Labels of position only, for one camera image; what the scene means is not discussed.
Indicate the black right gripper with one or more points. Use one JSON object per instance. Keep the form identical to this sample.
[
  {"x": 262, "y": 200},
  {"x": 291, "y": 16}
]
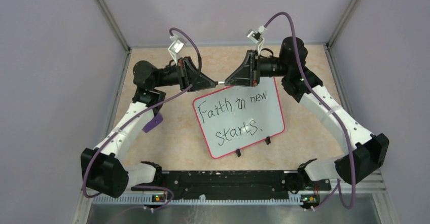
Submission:
[{"x": 242, "y": 76}]

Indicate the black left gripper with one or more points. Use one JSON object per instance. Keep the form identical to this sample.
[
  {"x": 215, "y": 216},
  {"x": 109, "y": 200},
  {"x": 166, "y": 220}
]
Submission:
[{"x": 189, "y": 75}]

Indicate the red framed whiteboard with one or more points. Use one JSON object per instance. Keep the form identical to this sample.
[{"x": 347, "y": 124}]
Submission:
[{"x": 235, "y": 117}]

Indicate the purple wedge eraser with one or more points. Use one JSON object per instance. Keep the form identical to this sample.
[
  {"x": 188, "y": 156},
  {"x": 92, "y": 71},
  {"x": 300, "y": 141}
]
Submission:
[{"x": 154, "y": 122}]

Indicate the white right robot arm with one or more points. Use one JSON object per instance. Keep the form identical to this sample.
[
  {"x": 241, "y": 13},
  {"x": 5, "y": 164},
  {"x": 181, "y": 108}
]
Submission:
[{"x": 364, "y": 151}]

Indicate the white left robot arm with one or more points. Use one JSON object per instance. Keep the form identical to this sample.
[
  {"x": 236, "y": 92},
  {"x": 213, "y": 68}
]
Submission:
[{"x": 102, "y": 169}]

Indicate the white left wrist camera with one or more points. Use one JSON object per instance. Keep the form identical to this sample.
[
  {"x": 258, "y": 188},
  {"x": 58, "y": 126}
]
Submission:
[{"x": 177, "y": 43}]

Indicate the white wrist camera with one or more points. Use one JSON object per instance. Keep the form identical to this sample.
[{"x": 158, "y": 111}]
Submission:
[
  {"x": 256, "y": 36},
  {"x": 177, "y": 43}
]

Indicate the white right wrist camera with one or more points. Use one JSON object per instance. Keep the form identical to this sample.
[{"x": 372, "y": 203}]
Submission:
[{"x": 256, "y": 36}]

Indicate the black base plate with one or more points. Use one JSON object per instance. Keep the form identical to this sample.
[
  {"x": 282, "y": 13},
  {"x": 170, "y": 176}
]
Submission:
[{"x": 234, "y": 185}]

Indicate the white cable duct rail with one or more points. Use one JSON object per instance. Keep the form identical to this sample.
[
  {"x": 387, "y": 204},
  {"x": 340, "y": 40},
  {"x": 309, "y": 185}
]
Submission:
[{"x": 147, "y": 199}]

